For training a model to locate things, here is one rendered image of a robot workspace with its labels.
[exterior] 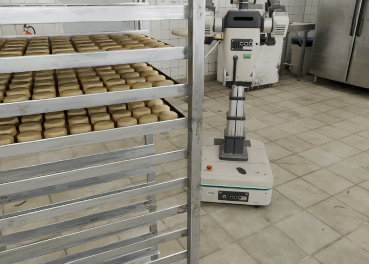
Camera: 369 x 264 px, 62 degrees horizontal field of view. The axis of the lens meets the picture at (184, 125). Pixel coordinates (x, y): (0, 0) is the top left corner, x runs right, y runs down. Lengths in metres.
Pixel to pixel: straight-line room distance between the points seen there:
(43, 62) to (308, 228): 1.88
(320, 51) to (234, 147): 3.49
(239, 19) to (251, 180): 1.03
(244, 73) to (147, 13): 1.41
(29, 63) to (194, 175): 0.48
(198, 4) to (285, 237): 1.64
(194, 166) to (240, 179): 1.28
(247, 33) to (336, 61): 3.43
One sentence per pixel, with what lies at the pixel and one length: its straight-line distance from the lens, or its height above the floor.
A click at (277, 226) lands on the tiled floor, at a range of 2.15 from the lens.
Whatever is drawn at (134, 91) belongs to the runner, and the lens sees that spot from 0.73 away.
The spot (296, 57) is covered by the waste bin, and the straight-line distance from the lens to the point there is 6.27.
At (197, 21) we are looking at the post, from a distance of 0.72.
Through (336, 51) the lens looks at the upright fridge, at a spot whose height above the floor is 0.59.
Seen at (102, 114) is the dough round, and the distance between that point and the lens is 0.85.
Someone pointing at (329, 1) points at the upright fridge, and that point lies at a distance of 5.41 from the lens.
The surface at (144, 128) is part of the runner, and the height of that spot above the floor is 1.05.
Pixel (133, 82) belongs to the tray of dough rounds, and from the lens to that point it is 0.82.
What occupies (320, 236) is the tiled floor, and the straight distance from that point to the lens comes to 2.17.
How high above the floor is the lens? 1.35
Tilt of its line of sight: 23 degrees down
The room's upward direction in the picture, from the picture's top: straight up
